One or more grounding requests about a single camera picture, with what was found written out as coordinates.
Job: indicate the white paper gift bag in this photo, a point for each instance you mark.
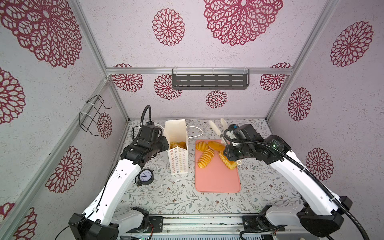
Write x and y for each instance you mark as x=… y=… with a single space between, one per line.
x=177 y=131

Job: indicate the round scored fake bun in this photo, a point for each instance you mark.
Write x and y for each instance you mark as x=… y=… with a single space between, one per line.
x=202 y=146

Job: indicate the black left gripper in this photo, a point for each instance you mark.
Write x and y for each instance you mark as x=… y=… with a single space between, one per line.
x=165 y=146

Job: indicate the pink rectangular tray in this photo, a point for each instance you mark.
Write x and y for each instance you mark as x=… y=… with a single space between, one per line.
x=216 y=177

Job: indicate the black wire wall rack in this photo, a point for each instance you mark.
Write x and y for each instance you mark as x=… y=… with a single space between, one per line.
x=89 y=118

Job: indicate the small black alarm clock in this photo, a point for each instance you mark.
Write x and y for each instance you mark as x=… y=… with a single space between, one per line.
x=145 y=177

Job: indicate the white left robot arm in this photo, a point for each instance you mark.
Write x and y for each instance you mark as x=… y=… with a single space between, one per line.
x=97 y=222

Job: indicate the oval golden fake bread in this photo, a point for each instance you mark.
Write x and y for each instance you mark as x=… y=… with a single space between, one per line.
x=216 y=146

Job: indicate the dark grey wall shelf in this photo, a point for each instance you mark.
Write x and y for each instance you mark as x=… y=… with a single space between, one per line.
x=197 y=81

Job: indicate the yellow oval fake bread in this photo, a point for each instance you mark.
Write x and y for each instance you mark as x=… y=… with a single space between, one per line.
x=183 y=145

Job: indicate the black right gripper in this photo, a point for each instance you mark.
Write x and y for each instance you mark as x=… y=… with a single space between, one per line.
x=229 y=151

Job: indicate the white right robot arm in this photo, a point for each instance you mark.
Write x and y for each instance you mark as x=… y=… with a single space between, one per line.
x=321 y=213

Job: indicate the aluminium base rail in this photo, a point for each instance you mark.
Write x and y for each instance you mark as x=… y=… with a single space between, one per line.
x=198 y=224

